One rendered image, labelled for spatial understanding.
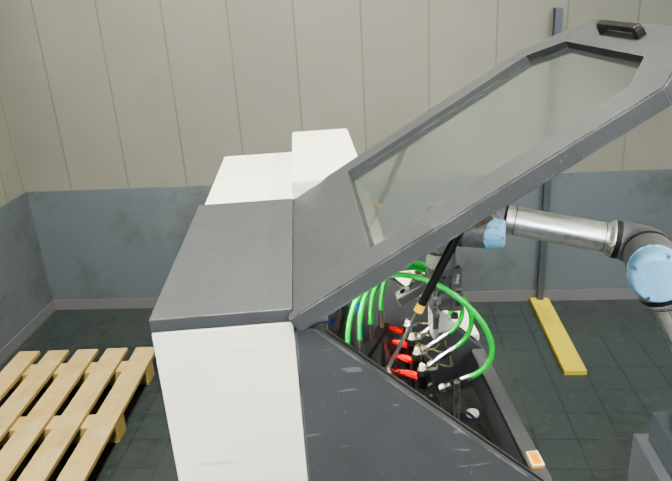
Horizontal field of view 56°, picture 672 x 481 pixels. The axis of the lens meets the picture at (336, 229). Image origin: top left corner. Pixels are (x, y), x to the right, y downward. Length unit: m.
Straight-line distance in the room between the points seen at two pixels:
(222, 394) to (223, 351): 0.10
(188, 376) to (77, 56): 3.28
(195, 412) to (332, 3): 2.98
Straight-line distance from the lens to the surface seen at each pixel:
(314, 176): 1.91
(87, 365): 4.02
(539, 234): 1.68
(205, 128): 4.19
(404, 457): 1.47
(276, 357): 1.30
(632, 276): 1.56
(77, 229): 4.71
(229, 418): 1.39
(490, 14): 4.00
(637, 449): 2.14
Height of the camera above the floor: 2.08
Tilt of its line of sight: 21 degrees down
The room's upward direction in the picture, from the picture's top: 3 degrees counter-clockwise
